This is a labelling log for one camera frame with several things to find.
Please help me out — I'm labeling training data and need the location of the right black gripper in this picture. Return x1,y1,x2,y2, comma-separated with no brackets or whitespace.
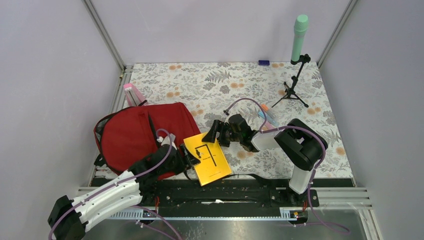
202,119,243,148

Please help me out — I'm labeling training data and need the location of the yellow notebook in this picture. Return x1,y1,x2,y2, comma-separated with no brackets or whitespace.
183,132,232,186

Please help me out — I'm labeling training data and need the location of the red backpack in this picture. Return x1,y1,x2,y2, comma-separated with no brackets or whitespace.
93,102,200,174

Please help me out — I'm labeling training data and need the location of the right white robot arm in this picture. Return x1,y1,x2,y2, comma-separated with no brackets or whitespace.
202,114,328,206

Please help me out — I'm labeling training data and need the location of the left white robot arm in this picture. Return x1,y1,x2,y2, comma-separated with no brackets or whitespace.
47,134,200,240

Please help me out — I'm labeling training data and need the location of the pink highlighter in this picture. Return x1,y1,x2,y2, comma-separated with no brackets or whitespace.
264,121,276,130

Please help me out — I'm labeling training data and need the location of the blue highlighter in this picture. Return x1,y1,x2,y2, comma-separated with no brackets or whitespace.
257,111,270,122

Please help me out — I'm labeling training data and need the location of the orange highlighter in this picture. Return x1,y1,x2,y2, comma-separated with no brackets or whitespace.
261,104,277,119

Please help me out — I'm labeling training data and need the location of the pink metronome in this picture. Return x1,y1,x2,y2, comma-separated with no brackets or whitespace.
123,83,147,107

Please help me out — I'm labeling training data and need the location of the floral table mat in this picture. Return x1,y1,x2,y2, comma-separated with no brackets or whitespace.
123,62,353,179

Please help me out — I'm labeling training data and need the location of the small blue box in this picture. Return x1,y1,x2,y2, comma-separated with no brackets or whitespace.
258,60,270,66

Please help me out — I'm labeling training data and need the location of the black tripod mic stand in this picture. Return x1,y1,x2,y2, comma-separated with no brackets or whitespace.
271,54,311,108

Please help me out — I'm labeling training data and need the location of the green microphone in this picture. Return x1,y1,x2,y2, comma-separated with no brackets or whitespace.
290,14,309,64

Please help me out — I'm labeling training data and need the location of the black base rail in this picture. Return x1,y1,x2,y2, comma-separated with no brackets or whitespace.
91,173,355,219

